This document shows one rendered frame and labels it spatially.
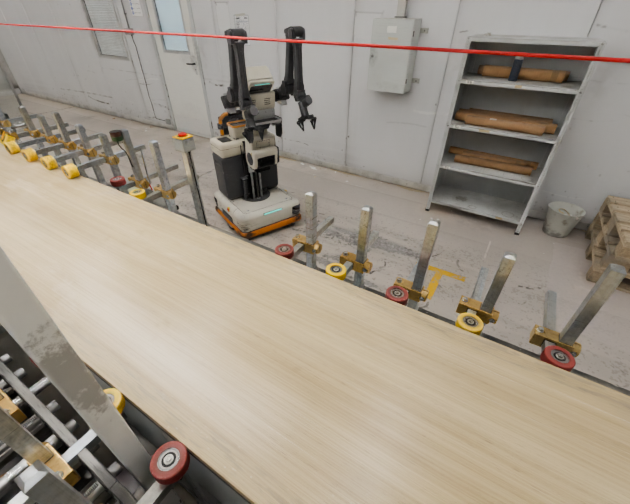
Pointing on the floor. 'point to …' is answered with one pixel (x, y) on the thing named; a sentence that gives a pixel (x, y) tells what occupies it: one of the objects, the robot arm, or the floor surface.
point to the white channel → (57, 357)
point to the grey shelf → (481, 201)
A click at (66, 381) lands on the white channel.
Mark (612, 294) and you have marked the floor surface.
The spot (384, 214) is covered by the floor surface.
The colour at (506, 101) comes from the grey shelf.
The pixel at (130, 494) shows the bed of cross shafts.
